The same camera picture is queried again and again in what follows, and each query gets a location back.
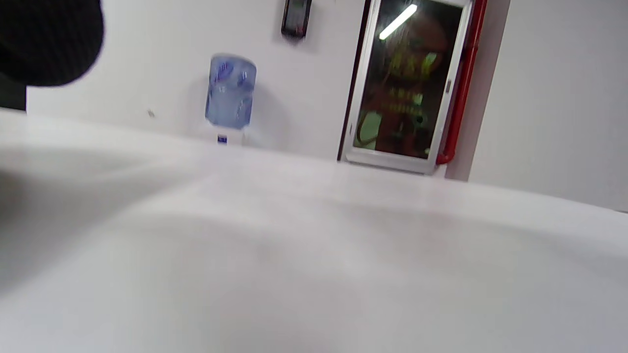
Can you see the person's right hand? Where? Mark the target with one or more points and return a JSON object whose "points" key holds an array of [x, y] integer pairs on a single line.
{"points": [[44, 39]]}

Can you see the black double door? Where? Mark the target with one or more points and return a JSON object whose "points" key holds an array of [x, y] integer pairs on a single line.
{"points": [[12, 98]]}

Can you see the blue water bottle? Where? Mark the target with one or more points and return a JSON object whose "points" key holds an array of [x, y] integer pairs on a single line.
{"points": [[229, 93]]}

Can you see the white water dispenser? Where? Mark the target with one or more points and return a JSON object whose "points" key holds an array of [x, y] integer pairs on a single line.
{"points": [[230, 137]]}

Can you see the red pipe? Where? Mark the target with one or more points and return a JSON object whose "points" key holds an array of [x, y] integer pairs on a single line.
{"points": [[458, 103]]}

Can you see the black wall device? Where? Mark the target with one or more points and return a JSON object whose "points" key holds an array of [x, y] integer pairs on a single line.
{"points": [[296, 18]]}

